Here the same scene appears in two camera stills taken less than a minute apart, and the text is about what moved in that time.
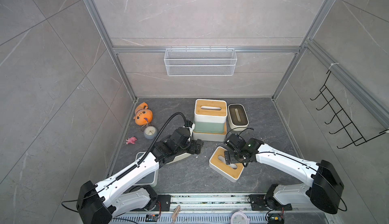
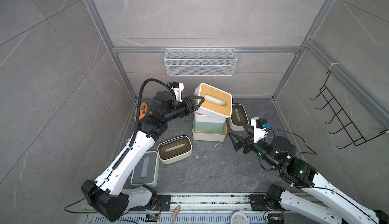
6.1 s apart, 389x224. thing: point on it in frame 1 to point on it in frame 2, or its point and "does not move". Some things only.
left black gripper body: x=189 y=147 to x=180 y=110
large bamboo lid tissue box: x=211 y=137 does not move
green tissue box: x=209 y=127 does not move
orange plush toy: x=143 y=115 does not move
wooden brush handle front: x=174 y=215 does not move
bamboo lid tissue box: x=218 y=164 to x=217 y=103
